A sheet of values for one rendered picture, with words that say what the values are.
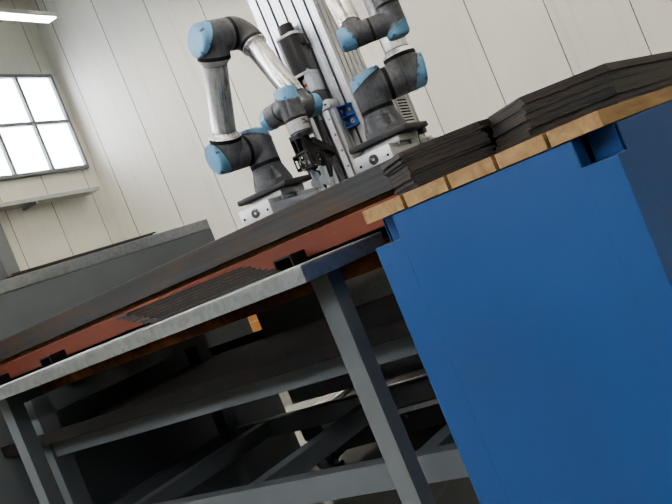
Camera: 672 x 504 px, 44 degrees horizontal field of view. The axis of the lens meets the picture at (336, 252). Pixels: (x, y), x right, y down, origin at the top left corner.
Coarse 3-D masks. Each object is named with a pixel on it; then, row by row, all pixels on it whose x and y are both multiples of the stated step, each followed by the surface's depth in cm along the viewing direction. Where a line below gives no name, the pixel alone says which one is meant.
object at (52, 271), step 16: (192, 224) 333; (208, 224) 340; (144, 240) 312; (160, 240) 318; (96, 256) 293; (112, 256) 299; (32, 272) 272; (48, 272) 277; (64, 272) 281; (0, 288) 262; (16, 288) 266
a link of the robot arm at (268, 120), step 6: (264, 108) 276; (270, 108) 270; (264, 114) 274; (270, 114) 271; (264, 120) 274; (270, 120) 272; (276, 120) 271; (282, 120) 270; (264, 126) 276; (270, 126) 275; (276, 126) 275
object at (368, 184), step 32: (320, 192) 169; (352, 192) 165; (384, 192) 161; (256, 224) 180; (288, 224) 176; (192, 256) 193; (224, 256) 187; (128, 288) 207; (160, 288) 201; (64, 320) 224; (0, 352) 244
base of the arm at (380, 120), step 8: (384, 104) 285; (392, 104) 287; (368, 112) 286; (376, 112) 285; (384, 112) 284; (392, 112) 285; (368, 120) 286; (376, 120) 284; (384, 120) 283; (392, 120) 285; (400, 120) 285; (368, 128) 286; (376, 128) 284; (384, 128) 283; (392, 128) 283; (368, 136) 287
